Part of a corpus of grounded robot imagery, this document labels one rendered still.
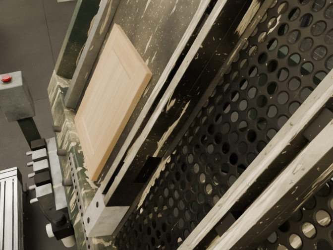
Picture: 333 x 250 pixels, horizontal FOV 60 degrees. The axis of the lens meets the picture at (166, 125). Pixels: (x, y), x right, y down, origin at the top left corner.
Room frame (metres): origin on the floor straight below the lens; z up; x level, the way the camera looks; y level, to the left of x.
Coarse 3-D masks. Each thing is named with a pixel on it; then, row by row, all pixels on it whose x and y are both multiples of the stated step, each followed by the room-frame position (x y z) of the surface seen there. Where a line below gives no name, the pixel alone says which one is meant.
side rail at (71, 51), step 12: (84, 0) 1.18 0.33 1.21; (96, 0) 1.20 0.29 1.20; (84, 12) 1.18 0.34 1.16; (96, 12) 1.20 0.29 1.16; (72, 24) 1.17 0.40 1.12; (84, 24) 1.18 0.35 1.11; (72, 36) 1.15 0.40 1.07; (84, 36) 1.17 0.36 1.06; (72, 48) 1.15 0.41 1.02; (60, 60) 1.13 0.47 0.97; (72, 60) 1.15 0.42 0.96; (60, 72) 1.12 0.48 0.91; (72, 72) 1.14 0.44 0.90
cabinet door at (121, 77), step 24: (120, 48) 0.79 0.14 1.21; (96, 72) 0.85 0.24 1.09; (120, 72) 0.73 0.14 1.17; (144, 72) 0.63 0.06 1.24; (96, 96) 0.78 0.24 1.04; (120, 96) 0.66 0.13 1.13; (96, 120) 0.70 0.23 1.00; (120, 120) 0.59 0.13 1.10; (96, 144) 0.63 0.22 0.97; (96, 168) 0.55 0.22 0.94
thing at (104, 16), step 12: (108, 0) 0.98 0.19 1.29; (108, 12) 0.98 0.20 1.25; (96, 24) 0.98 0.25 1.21; (108, 24) 0.98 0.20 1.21; (96, 36) 0.96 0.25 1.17; (84, 48) 0.98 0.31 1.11; (96, 48) 0.96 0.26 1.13; (84, 60) 0.94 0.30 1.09; (84, 72) 0.93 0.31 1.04; (72, 84) 0.93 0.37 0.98; (84, 84) 0.93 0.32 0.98; (72, 96) 0.91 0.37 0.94
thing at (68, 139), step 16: (64, 80) 1.10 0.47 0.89; (64, 96) 0.97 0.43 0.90; (64, 112) 0.86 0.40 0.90; (64, 128) 0.79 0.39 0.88; (64, 144) 0.73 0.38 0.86; (80, 144) 0.70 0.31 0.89; (64, 160) 0.67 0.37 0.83; (80, 160) 0.62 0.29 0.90; (64, 176) 0.62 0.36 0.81; (80, 176) 0.55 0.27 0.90; (80, 224) 0.41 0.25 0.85; (80, 240) 0.38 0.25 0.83; (96, 240) 0.34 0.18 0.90; (112, 240) 0.35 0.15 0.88
